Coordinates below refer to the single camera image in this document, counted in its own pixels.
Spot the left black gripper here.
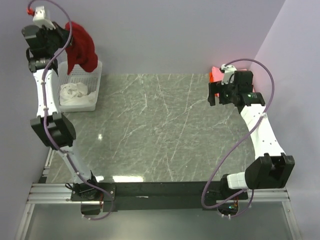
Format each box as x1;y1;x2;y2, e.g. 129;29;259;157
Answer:
40;21;75;54

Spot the red t shirt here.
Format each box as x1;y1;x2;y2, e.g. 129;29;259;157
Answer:
65;21;98;75

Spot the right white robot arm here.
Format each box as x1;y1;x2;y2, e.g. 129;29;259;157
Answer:
208;70;295;200

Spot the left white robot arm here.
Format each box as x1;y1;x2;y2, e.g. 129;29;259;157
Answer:
21;22;103;201

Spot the pink folded t shirt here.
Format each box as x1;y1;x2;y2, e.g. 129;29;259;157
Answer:
208;64;247;95

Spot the orange folded t shirt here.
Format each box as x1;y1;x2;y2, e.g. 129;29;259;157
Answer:
209;72;215;83

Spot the white crumpled t shirt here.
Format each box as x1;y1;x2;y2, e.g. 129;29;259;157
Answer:
59;82;97;106

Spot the white plastic basket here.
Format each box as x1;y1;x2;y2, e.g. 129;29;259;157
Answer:
57;61;103;113

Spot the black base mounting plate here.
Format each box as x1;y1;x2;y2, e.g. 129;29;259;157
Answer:
70;181;249;216

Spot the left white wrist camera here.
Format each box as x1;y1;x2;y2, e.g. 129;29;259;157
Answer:
26;6;56;30

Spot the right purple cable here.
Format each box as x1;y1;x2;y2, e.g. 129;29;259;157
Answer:
201;58;275;219

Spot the purple cable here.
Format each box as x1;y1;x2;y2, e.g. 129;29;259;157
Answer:
26;0;114;221
201;58;275;219

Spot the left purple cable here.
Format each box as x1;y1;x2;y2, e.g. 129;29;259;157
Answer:
26;0;114;221

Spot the aluminium frame rail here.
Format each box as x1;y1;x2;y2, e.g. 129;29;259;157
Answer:
14;147;303;240

